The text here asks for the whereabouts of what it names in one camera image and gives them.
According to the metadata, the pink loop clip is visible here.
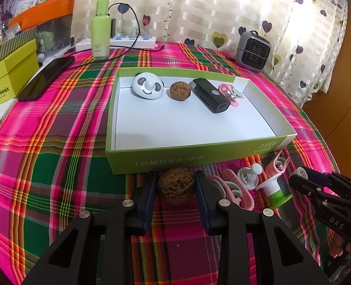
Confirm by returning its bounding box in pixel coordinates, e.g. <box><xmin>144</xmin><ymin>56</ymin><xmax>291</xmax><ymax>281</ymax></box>
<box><xmin>208</xmin><ymin>169</ymin><xmax>254</xmax><ymax>211</ymax></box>

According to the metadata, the white green spool stamp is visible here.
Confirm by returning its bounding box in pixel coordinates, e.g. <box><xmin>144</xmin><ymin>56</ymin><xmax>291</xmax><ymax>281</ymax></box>
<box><xmin>255</xmin><ymin>174</ymin><xmax>292</xmax><ymax>210</ymax></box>

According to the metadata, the pink earhook clip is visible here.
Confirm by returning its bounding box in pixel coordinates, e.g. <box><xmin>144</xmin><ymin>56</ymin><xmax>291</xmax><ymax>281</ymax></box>
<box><xmin>265</xmin><ymin>150</ymin><xmax>290</xmax><ymax>178</ymax></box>

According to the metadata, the white grey round hook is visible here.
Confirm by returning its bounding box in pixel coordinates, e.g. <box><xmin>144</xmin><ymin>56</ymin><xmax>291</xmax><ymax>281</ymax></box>
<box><xmin>237</xmin><ymin>163</ymin><xmax>263</xmax><ymax>190</ymax></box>

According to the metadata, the brown walnut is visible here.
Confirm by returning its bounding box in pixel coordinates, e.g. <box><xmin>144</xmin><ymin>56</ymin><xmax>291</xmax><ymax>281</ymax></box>
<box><xmin>158</xmin><ymin>167</ymin><xmax>194</xmax><ymax>198</ymax></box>
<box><xmin>170</xmin><ymin>81</ymin><xmax>192</xmax><ymax>101</ymax></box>

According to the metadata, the white round jar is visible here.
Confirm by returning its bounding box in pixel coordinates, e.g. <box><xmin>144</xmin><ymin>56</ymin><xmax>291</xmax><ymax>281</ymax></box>
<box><xmin>292</xmin><ymin>167</ymin><xmax>308</xmax><ymax>180</ymax></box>

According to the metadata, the right hand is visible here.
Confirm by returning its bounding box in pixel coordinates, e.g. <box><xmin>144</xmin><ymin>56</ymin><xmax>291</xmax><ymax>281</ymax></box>
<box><xmin>329</xmin><ymin>233</ymin><xmax>351</xmax><ymax>258</ymax></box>

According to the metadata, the wooden wardrobe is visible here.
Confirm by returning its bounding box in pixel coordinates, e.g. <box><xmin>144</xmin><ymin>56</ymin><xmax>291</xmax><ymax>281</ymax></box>
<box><xmin>303</xmin><ymin>6</ymin><xmax>351</xmax><ymax>176</ymax></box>

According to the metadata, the plaid bedspread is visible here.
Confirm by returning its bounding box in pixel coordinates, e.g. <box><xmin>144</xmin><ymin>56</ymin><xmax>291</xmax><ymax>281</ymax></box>
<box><xmin>0</xmin><ymin>43</ymin><xmax>338</xmax><ymax>284</ymax></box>

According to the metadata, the green white cardboard tray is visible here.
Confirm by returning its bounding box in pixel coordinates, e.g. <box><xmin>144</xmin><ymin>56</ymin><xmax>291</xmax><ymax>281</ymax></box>
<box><xmin>105</xmin><ymin>68</ymin><xmax>297</xmax><ymax>174</ymax></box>

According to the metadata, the pink green clip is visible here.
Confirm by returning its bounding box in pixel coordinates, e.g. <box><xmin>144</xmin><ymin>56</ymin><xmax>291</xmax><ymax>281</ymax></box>
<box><xmin>218</xmin><ymin>84</ymin><xmax>244</xmax><ymax>107</ymax></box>

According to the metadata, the grey mini heater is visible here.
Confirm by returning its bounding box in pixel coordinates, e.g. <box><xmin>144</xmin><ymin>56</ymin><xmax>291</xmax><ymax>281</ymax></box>
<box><xmin>235</xmin><ymin>31</ymin><xmax>272</xmax><ymax>73</ymax></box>

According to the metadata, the black rectangular device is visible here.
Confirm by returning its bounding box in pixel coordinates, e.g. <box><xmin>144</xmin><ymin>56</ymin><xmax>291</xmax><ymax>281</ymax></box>
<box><xmin>190</xmin><ymin>78</ymin><xmax>230</xmax><ymax>114</ymax></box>

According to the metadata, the heart pattern curtain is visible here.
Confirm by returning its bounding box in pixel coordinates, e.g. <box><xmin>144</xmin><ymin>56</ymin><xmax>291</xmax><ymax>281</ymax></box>
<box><xmin>71</xmin><ymin>0</ymin><xmax>348</xmax><ymax>105</ymax></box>

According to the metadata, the white panda case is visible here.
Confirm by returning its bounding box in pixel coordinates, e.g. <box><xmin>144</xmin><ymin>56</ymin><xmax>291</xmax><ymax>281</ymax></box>
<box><xmin>132</xmin><ymin>72</ymin><xmax>164</xmax><ymax>100</ymax></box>

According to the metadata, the brown walnut in tray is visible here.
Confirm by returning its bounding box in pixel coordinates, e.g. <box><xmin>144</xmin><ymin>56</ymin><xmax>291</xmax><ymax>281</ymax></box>
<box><xmin>170</xmin><ymin>81</ymin><xmax>192</xmax><ymax>101</ymax></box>

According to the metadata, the black smartphone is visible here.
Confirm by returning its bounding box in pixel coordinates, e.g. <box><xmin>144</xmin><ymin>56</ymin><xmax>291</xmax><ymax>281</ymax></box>
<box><xmin>17</xmin><ymin>56</ymin><xmax>75</xmax><ymax>102</ymax></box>

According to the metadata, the lime green shoebox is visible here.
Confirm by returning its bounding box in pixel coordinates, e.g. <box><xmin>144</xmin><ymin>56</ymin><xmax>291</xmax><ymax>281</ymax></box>
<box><xmin>0</xmin><ymin>39</ymin><xmax>39</xmax><ymax>104</ymax></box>

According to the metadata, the white power strip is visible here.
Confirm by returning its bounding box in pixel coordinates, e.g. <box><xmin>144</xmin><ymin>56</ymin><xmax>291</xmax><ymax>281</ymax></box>
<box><xmin>76</xmin><ymin>35</ymin><xmax>157</xmax><ymax>52</ymax></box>

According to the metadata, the black charger plug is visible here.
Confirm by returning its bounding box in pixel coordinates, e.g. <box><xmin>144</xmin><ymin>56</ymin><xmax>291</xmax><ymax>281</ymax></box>
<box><xmin>110</xmin><ymin>19</ymin><xmax>116</xmax><ymax>38</ymax></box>

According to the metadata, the chevron pattern box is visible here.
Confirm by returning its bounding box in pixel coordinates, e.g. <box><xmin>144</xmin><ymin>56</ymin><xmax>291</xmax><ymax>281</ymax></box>
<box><xmin>0</xmin><ymin>27</ymin><xmax>38</xmax><ymax>61</ymax></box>

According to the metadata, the green lotion bottle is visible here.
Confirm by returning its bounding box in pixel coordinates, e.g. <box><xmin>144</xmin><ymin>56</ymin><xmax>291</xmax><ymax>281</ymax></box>
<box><xmin>91</xmin><ymin>0</ymin><xmax>112</xmax><ymax>60</ymax></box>

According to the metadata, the orange lidded storage box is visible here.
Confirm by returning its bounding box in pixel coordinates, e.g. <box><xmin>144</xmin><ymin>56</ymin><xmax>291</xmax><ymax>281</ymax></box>
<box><xmin>9</xmin><ymin>0</ymin><xmax>75</xmax><ymax>30</ymax></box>

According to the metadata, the black charger cable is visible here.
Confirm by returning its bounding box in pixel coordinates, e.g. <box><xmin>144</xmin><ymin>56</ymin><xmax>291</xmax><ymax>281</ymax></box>
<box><xmin>65</xmin><ymin>2</ymin><xmax>165</xmax><ymax>70</ymax></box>

